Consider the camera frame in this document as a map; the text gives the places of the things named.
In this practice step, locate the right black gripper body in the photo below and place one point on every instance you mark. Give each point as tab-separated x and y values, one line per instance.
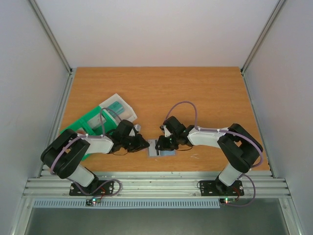
166	142

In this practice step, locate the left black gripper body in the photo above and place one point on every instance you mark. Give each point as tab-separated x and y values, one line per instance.
131	145

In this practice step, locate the blue card holder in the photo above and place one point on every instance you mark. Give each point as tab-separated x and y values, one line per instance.
166	153

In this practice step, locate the card with magnetic stripe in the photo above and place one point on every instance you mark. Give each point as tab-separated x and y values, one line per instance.
152	151

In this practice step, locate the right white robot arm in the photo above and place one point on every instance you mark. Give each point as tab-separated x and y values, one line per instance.
242	151

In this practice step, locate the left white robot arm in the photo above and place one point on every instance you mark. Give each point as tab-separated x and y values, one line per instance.
64	155

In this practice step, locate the grey card in tray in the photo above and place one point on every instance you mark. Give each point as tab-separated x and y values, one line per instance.
96	121

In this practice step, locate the teal card stack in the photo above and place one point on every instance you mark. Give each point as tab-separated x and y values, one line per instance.
116	108

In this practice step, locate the green plastic tray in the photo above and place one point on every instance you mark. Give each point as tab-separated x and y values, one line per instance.
81	123

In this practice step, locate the clear plastic bin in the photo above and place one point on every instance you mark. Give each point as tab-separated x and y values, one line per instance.
128	114

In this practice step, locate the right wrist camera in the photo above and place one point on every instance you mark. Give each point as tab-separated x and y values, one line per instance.
165	131

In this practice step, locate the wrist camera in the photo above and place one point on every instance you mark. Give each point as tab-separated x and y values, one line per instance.
165	131
137	128

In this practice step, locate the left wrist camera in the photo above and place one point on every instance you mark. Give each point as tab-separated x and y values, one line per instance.
137	128

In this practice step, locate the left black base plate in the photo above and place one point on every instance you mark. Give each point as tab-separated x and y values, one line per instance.
96	188

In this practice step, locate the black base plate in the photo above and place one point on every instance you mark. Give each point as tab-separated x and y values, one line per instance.
213	188
96	188

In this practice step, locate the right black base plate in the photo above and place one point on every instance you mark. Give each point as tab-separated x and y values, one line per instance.
213	188

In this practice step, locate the grey slotted cable duct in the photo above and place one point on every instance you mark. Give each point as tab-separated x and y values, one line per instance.
128	204

